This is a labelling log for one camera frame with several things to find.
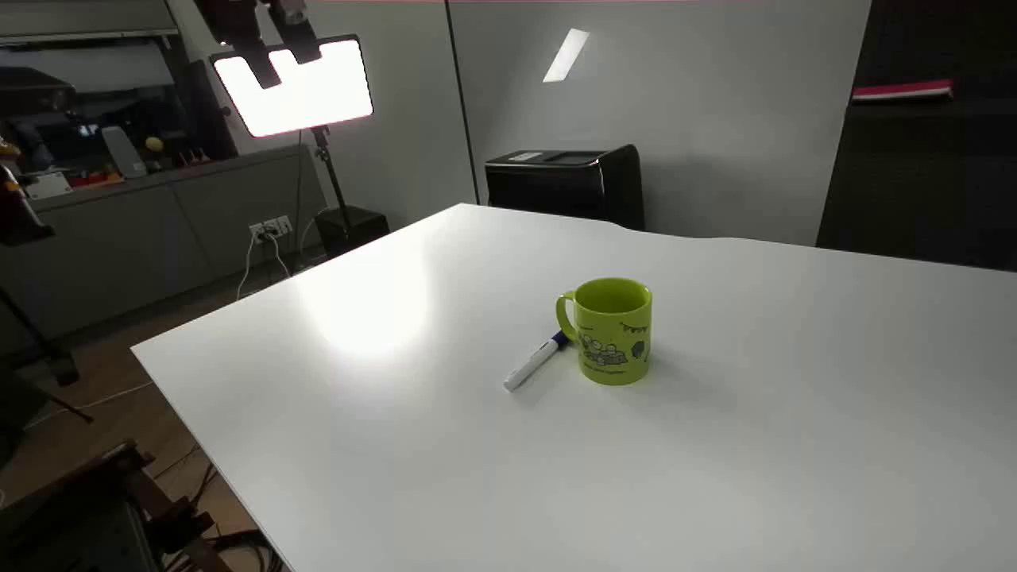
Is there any blue capped white marker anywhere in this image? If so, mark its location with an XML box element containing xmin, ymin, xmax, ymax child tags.
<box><xmin>502</xmin><ymin>326</ymin><xmax>572</xmax><ymax>393</ymax></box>

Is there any green mug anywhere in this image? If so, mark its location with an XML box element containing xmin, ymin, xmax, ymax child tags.
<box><xmin>554</xmin><ymin>278</ymin><xmax>653</xmax><ymax>389</ymax></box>

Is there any bright LED light panel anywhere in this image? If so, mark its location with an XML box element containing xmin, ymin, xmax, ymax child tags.
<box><xmin>207</xmin><ymin>33</ymin><xmax>378</xmax><ymax>144</ymax></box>

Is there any black light stand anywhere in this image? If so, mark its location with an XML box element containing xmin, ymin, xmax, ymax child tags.
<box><xmin>309</xmin><ymin>123</ymin><xmax>359</xmax><ymax>233</ymax></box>

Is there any grey overhead shelf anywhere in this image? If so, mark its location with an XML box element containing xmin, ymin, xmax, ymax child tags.
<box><xmin>0</xmin><ymin>0</ymin><xmax>185</xmax><ymax>52</ymax></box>

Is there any white bottle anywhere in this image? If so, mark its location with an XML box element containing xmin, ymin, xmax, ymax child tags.
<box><xmin>97</xmin><ymin>123</ymin><xmax>148</xmax><ymax>181</ymax></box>

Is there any white power strip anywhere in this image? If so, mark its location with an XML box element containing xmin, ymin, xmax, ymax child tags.
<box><xmin>246</xmin><ymin>214</ymin><xmax>297</xmax><ymax>243</ymax></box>

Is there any black stand base weight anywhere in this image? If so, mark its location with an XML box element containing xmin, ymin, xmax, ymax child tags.
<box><xmin>313</xmin><ymin>202</ymin><xmax>395</xmax><ymax>257</ymax></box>

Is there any grey counter cabinet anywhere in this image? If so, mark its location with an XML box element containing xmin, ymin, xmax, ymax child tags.
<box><xmin>0</xmin><ymin>144</ymin><xmax>325</xmax><ymax>357</ymax></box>

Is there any black tripod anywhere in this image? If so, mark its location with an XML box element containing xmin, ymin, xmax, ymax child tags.
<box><xmin>0</xmin><ymin>156</ymin><xmax>97</xmax><ymax>425</ymax></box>

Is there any black low cabinet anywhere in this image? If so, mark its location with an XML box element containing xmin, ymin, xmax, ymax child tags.
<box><xmin>484</xmin><ymin>144</ymin><xmax>649</xmax><ymax>233</ymax></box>

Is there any pink book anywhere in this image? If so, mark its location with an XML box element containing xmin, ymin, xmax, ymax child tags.
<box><xmin>848</xmin><ymin>76</ymin><xmax>956</xmax><ymax>104</ymax></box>

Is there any dark shelf unit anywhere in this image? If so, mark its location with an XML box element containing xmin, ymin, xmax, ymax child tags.
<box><xmin>817</xmin><ymin>0</ymin><xmax>1017</xmax><ymax>273</ymax></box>

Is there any white power cord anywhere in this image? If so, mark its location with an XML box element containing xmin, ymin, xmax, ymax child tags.
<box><xmin>233</xmin><ymin>229</ymin><xmax>293</xmax><ymax>298</ymax></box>

